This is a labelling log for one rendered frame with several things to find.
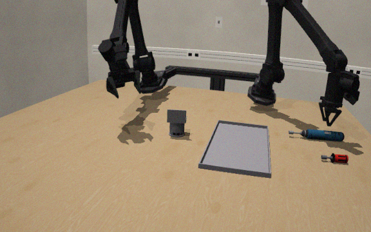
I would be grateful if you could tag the blue electric nut driver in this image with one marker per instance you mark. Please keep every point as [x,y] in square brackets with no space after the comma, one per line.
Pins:
[321,135]

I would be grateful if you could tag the grey metal bracket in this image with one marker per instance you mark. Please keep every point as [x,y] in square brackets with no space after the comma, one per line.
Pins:
[176,116]

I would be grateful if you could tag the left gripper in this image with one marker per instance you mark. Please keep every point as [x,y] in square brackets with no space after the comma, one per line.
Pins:
[329,105]

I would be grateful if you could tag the red-handled nut driver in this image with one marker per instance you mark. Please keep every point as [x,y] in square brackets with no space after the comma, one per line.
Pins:
[336,158]

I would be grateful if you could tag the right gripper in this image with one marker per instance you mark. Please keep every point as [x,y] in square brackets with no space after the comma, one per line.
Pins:
[117,79]

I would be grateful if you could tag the grey cylinder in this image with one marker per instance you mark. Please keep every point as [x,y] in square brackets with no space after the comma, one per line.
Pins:
[176,129]

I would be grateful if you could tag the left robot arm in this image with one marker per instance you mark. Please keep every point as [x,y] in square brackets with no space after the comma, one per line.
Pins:
[272,70]

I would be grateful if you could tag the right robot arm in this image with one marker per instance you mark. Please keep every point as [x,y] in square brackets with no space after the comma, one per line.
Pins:
[116,58]

